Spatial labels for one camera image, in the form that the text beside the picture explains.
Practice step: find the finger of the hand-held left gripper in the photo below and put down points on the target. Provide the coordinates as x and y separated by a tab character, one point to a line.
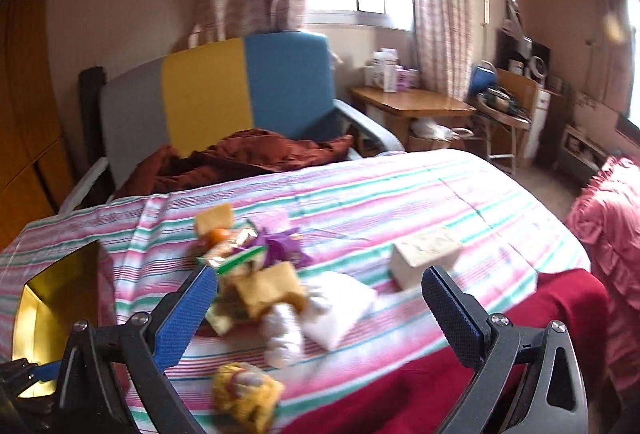
45	371

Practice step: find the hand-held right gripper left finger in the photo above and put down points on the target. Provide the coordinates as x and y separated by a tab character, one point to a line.
185	314

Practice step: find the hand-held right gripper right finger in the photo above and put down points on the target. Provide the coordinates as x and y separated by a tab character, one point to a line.
450	314

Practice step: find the beige box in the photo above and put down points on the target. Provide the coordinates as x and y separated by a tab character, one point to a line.
425	254

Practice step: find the green-edged cracker packet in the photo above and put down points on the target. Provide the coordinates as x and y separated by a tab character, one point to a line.
227	255

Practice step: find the red gift box gold interior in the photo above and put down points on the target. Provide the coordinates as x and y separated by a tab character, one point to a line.
55	294

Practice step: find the orange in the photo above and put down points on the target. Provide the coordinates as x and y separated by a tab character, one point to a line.
218	236

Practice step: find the yellow-brown packet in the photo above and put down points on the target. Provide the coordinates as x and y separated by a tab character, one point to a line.
270	294

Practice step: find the white plastic bundle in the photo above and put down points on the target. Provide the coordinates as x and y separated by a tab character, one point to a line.
282	334

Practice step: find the yellow snack packet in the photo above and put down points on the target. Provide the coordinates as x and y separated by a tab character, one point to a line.
215	216

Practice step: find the yellow plush toy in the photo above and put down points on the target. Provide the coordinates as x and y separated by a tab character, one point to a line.
245	396

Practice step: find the white foam packet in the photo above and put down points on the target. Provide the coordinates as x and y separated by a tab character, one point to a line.
340	309

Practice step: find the purple snack packet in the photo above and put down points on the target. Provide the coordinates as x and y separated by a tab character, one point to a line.
282	246

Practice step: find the red blanket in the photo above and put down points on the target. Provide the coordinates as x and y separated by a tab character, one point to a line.
550	304

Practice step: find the pink clear plastic case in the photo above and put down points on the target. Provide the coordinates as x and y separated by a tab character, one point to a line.
272	219

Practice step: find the striped bed sheet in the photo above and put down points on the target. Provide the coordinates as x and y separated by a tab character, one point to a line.
400	194

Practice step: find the brown jacket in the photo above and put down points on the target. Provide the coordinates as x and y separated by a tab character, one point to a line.
240	154

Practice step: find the pink ruffled cloth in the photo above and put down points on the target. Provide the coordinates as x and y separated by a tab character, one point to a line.
610	224

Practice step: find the metal side stand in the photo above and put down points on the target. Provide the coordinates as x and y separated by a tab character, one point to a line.
502	124

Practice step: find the wooden desk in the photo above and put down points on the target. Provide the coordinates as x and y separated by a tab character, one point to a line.
410	101

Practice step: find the grey yellow blue armchair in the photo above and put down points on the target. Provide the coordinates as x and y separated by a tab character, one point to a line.
205	89

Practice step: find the purple box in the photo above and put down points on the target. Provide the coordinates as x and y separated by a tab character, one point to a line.
407	79

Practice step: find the white carton box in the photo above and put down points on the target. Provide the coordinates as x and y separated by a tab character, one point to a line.
386	71

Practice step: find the small white box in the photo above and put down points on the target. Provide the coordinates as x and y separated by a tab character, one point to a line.
369	74

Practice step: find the wooden wardrobe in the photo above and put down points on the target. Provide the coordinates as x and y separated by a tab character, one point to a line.
25	114

